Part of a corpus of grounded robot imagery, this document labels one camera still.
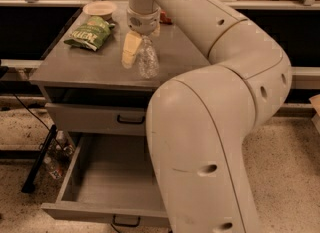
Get clear plastic water bottle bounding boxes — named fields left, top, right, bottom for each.
left=137, top=36, right=159, bottom=79

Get grey top drawer front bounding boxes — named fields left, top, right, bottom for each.
left=46, top=103, right=145, bottom=136

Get grey drawer cabinet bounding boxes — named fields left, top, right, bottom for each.
left=31, top=3, right=208, bottom=148

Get bottles on floor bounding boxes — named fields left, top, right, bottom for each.
left=43, top=131, right=75, bottom=180

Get black floor cable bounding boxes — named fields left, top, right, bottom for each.
left=12, top=93, right=51, bottom=131

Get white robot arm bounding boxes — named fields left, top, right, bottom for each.
left=128, top=0, right=292, bottom=233

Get green chip bag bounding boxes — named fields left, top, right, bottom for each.
left=64, top=16, right=115, bottom=51

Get black floor stand leg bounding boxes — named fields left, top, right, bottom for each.
left=21, top=125, right=57, bottom=193

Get black middle drawer handle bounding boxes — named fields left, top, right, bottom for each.
left=112, top=215, right=141, bottom=228

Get black drawer handle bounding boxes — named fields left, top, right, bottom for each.
left=112, top=215, right=141, bottom=228
left=116, top=114, right=145, bottom=125

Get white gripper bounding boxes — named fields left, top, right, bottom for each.
left=121, top=7, right=161, bottom=69

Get open grey middle drawer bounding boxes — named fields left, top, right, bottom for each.
left=42, top=134, right=170, bottom=228

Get black top drawer handle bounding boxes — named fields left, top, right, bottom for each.
left=116, top=114, right=145, bottom=125

